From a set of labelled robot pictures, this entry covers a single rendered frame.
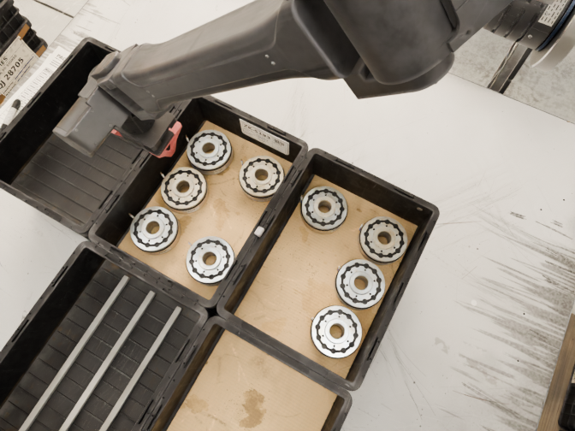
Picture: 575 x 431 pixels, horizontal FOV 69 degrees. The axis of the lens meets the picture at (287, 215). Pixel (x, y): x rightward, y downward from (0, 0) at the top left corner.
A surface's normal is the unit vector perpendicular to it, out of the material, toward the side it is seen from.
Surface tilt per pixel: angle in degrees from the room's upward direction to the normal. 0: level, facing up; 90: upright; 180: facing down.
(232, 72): 90
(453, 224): 0
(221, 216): 0
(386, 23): 73
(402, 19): 62
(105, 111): 48
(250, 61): 90
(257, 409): 0
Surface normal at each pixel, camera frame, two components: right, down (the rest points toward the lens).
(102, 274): 0.00, -0.32
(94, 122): 0.58, 0.23
